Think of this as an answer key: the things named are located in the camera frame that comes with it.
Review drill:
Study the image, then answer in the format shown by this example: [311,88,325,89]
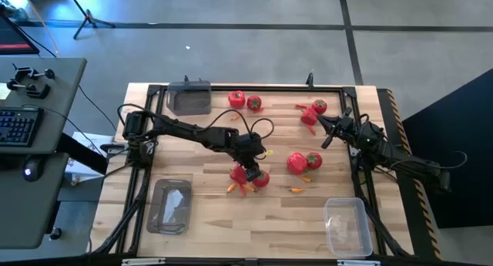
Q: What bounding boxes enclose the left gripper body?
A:
[236,148,267,173]

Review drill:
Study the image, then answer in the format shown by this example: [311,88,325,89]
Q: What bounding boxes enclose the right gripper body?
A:
[338,117,363,143]

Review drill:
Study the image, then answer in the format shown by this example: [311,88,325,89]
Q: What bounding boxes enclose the dark red bell pepper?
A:
[306,152,324,170]

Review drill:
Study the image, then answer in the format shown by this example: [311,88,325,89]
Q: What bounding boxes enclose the smoky grey plastic bin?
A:
[166,79,213,116]
[146,178,193,235]

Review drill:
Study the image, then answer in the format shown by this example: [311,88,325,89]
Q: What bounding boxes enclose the black platform with hazard stripes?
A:
[376,87,444,261]

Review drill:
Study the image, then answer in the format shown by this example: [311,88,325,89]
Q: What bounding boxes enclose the clear plastic bin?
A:
[323,197,374,258]

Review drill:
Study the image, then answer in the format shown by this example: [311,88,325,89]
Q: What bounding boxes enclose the dark blue floor mat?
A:
[400,68,493,229]

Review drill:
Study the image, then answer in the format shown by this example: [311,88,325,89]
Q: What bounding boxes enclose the white paper sheets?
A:
[65,131,116,186]

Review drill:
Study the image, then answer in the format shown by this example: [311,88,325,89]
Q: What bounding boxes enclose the grey desk panel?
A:
[0,56,88,155]

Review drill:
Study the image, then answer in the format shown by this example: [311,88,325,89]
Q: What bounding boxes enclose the black tripod stand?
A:
[63,0,116,40]

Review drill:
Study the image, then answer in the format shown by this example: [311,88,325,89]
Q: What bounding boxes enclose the black computer mouse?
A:
[22,157,44,183]

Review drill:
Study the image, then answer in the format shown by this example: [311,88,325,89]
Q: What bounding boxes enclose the black desk clamp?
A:
[6,79,52,100]
[11,63,55,82]

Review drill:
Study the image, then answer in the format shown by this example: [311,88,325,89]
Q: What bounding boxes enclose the black keyboard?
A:
[0,106,45,148]

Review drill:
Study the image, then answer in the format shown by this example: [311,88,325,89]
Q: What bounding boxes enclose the black laptop with red stripe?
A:
[0,13,41,56]

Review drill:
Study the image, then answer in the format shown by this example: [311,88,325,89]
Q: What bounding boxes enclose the black aluminium table frame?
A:
[91,82,415,259]

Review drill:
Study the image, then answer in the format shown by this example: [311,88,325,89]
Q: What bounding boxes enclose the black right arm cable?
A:
[384,150,468,171]

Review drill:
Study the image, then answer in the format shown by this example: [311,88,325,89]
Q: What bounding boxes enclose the silver metal bracket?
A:
[337,259,381,266]
[121,257,166,266]

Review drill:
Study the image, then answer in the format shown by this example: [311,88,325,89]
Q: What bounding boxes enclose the black desk cable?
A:
[76,84,118,131]

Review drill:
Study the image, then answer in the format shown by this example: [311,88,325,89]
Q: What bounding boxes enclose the yellow cord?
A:
[17,0,59,56]

